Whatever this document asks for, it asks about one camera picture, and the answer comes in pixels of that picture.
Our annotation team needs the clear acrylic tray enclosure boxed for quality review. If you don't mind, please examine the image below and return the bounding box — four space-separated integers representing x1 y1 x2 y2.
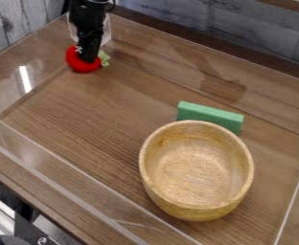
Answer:
0 13 299 245

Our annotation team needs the red plush strawberry fruit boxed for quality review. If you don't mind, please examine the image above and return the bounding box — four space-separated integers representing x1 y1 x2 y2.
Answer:
65 46 110 73

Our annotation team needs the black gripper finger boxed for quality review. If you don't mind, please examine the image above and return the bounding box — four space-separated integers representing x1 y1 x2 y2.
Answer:
76 33 89 62
89 30 104 62

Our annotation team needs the black equipment with cable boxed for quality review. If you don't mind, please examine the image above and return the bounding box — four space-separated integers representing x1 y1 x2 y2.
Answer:
0 210 61 245

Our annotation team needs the wooden oval bowl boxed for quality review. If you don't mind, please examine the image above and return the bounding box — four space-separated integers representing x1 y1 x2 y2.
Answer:
139 121 254 222

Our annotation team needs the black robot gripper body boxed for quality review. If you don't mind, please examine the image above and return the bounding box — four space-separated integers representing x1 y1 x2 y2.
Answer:
67 0 116 38

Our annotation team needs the green foam block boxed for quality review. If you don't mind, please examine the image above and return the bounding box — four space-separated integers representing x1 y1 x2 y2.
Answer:
178 101 245 135

